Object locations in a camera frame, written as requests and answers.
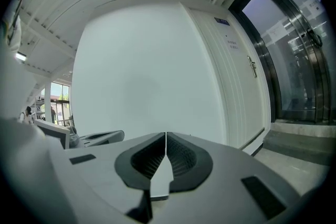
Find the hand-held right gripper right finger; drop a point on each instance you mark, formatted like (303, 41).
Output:
(189, 162)

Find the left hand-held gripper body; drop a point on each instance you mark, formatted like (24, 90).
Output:
(56, 133)

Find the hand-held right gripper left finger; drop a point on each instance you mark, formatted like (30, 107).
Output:
(143, 162)

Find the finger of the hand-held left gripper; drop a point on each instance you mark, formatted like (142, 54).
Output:
(95, 142)
(107, 134)

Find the large window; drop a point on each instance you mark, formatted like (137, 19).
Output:
(61, 102)

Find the person's white shirt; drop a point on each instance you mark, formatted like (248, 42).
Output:
(13, 91)

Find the ceiling light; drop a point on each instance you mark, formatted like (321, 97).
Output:
(21, 56)

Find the white door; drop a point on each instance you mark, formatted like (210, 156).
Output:
(236, 81)

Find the blue door sign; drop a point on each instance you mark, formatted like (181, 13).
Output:
(221, 21)

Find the black framed glass door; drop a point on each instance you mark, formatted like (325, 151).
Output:
(296, 60)

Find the white paper notice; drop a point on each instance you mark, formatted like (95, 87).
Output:
(312, 8)
(276, 31)

